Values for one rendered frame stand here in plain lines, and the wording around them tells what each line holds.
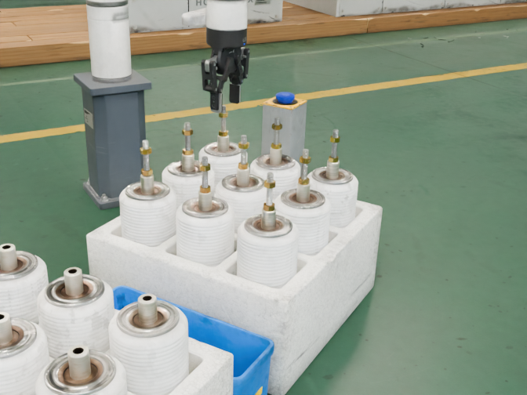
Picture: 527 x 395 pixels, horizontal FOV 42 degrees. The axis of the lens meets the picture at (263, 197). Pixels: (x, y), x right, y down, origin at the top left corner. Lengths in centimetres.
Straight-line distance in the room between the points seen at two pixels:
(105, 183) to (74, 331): 84
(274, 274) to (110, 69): 76
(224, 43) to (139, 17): 200
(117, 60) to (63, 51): 147
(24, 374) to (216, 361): 23
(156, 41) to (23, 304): 235
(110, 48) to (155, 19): 166
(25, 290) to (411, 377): 63
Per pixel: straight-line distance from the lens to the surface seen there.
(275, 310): 104
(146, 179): 117
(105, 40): 163
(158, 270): 114
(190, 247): 112
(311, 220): 114
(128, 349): 84
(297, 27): 355
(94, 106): 165
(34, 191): 185
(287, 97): 145
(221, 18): 127
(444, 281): 148
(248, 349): 108
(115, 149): 168
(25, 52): 307
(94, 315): 91
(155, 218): 117
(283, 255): 105
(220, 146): 136
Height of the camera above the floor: 74
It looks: 25 degrees down
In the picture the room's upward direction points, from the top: 2 degrees clockwise
